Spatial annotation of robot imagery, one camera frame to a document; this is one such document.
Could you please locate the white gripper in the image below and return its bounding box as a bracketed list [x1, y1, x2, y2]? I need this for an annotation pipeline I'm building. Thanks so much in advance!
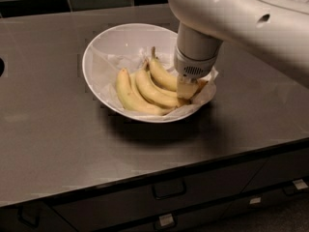
[174, 46, 217, 100]

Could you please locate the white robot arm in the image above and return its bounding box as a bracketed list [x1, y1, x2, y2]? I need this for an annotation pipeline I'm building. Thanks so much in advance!
[168, 0, 309, 98]

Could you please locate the hidden yellow banana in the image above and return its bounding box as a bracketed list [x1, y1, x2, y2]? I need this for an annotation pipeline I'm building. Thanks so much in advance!
[129, 72, 145, 101]

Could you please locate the white oval bowl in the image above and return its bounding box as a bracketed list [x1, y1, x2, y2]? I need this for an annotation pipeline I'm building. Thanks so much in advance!
[81, 22, 217, 124]

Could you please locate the white paper liner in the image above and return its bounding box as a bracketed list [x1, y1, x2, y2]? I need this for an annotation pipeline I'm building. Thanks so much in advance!
[83, 45, 218, 123]

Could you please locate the lower right drawer label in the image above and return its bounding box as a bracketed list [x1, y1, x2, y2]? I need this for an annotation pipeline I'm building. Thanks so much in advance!
[248, 196, 262, 208]

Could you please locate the centre drawer black handle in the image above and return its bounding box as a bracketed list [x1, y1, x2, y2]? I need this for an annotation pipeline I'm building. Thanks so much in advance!
[152, 179, 186, 200]

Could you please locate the drawer black handle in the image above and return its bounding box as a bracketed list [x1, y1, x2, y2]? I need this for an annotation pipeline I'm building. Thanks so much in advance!
[16, 205, 41, 229]
[152, 179, 186, 200]

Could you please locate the lower centre drawer handle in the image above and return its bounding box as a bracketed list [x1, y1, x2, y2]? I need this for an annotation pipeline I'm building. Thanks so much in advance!
[154, 214, 177, 231]

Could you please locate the right drawer handle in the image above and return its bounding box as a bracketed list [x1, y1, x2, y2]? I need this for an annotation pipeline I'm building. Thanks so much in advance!
[283, 179, 309, 196]

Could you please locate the left drawer black handle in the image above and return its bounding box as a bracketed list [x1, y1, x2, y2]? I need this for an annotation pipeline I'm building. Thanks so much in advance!
[16, 205, 41, 229]

